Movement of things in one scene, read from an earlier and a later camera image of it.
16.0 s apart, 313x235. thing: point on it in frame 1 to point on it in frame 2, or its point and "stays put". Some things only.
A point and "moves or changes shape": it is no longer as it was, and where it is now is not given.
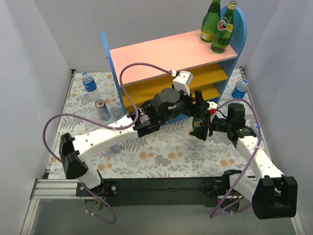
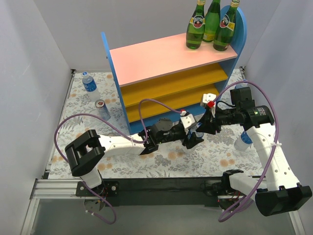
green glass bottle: x=210 y=21 stays put
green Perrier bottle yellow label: x=197 y=122 moves or changes shape
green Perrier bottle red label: x=223 y=32 stays put
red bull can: x=102 y=110 stays put
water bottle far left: x=90 y=84 stays put
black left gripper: x=195 y=105 to x=186 y=134
